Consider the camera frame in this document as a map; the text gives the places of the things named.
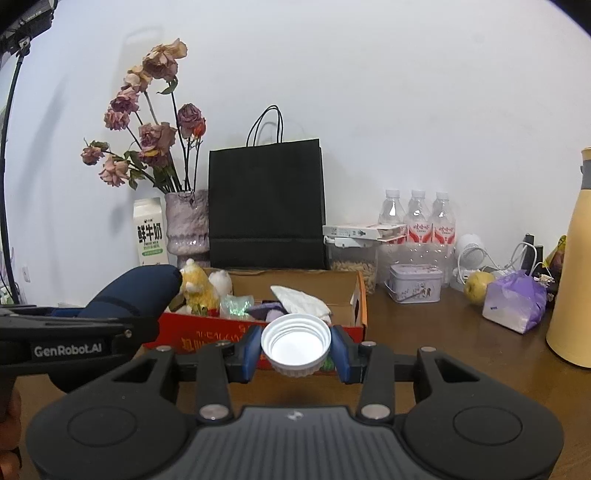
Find white cable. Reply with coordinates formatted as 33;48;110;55
507;242;544;274

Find red cardboard box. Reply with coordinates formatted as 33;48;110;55
143;268;369;371

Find colourful snack packet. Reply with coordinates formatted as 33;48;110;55
544;235;568;275

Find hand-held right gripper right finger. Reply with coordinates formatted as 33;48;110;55
329;325;482;424

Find white cloth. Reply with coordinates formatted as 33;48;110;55
270;285;334;323

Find purple tissue pack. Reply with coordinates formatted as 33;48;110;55
482;271;548;334

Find floral print tin box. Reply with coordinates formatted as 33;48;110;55
385;263;444;306

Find flat white red box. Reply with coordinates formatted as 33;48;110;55
322;223;408;244

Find black light stand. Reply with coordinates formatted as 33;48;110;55
0;0;60;306

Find clear plastic grain container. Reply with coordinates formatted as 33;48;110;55
325;235;380;294

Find white ribbed lid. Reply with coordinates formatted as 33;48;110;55
260;313;332;379

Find dried rose bouquet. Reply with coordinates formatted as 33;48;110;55
81;38;207;195

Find person's left hand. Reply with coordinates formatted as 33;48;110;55
0;389;23;459

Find iridescent green ball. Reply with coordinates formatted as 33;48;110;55
220;295;254;320

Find lilac fuzzy cloth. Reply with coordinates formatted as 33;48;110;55
248;300;288;322

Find small white fan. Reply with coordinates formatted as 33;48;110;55
454;233;491;280

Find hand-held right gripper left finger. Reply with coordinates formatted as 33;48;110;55
110;325;267;424

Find pale yellow thermos bottle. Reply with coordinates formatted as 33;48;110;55
546;148;591;369

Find white green milk carton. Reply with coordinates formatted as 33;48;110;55
133;197;168;267

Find yellow white plush toy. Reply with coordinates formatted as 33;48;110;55
168;259;221;318

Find small white plush toy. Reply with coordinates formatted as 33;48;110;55
208;270;233;297

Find black paper bag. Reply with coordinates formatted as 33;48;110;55
208;105;328;271

